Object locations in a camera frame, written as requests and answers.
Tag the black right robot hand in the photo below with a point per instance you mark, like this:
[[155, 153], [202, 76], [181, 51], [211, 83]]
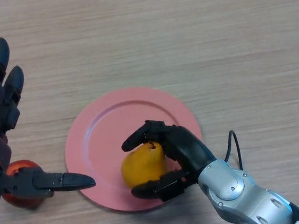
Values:
[[191, 150]]

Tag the pink round plate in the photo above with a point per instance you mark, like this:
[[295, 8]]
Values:
[[104, 138]]

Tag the red apple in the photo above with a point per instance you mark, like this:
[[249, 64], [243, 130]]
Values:
[[22, 203]]

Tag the yellow pear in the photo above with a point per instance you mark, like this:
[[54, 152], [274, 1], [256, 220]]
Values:
[[142, 166]]

